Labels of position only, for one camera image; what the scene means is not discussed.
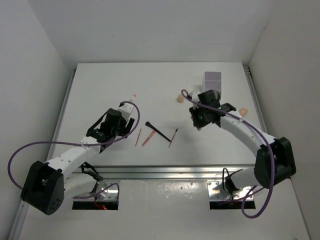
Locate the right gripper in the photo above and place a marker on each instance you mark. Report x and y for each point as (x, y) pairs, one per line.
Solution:
(197, 123)

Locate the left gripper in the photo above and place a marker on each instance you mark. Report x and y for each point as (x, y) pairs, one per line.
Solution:
(125, 128)

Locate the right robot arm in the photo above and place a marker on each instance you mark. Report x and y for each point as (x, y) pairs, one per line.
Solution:
(274, 158)

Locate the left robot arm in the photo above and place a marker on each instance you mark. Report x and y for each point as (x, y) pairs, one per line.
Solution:
(48, 183)

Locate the beige makeup sponge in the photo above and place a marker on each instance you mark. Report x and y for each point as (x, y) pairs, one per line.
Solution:
(180, 98)
(243, 111)

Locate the rose spoolie brush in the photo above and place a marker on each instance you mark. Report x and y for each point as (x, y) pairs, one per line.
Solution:
(174, 134)

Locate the black powder brush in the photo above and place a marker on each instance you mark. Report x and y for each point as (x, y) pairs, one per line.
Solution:
(148, 124)

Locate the clear acrylic organizer box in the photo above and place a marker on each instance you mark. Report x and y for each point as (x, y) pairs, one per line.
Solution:
(212, 80)

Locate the rose gold flat brush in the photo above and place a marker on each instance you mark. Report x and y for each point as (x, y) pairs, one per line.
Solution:
(148, 138)

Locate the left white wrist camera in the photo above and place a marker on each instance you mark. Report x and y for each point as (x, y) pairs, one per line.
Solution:
(126, 110)

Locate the aluminium front rail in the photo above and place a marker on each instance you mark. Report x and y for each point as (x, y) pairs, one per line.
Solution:
(160, 172)

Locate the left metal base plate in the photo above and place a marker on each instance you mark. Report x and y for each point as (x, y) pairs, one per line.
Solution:
(102, 192)

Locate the metal base plate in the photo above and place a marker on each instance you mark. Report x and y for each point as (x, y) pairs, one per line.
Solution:
(217, 194)
(102, 192)

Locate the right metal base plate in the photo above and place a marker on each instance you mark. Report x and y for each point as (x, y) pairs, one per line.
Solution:
(217, 194)

